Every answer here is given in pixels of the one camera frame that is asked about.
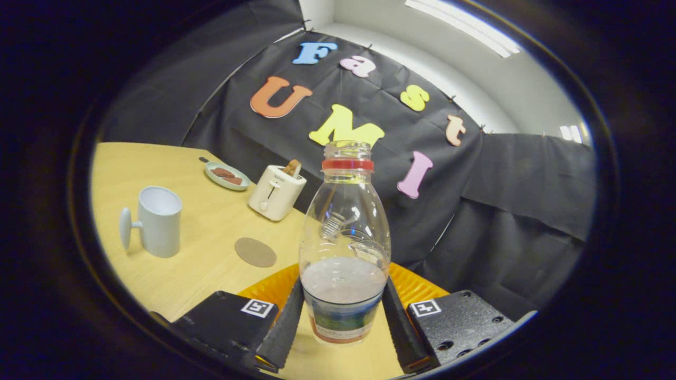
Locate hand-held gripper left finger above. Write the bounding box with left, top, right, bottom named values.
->
left=149, top=263, right=306, bottom=374

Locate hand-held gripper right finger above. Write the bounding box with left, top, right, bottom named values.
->
left=381, top=262, right=538, bottom=374

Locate clear plastic juice bottle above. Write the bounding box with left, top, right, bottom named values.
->
left=298, top=140, right=392, bottom=345

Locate round brown coaster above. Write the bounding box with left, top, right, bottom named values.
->
left=234, top=237, right=277, bottom=268

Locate pale cup with handle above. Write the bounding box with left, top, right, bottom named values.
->
left=119, top=186, right=183, bottom=259

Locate wooden table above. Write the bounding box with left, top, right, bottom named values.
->
left=91, top=141, right=407, bottom=380

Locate white toaster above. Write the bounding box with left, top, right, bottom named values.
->
left=248, top=165, right=307, bottom=222

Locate pale green plate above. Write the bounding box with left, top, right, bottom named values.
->
left=204, top=161, right=251, bottom=191

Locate long ceiling light panel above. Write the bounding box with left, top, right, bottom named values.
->
left=404, top=0, right=521, bottom=59

